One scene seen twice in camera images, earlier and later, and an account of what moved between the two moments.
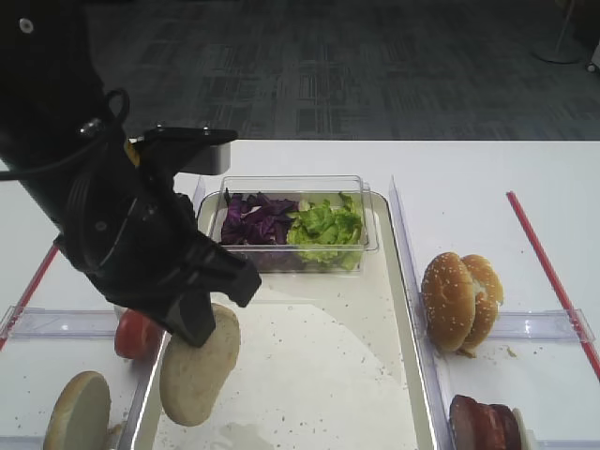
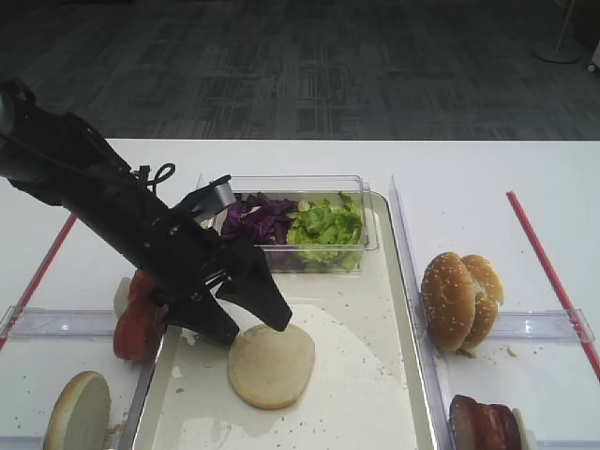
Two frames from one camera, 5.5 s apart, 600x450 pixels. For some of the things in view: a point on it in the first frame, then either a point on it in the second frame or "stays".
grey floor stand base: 559,52 stays
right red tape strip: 555,289 stays
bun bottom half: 193,376 to 269,367
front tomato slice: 138,336 stays
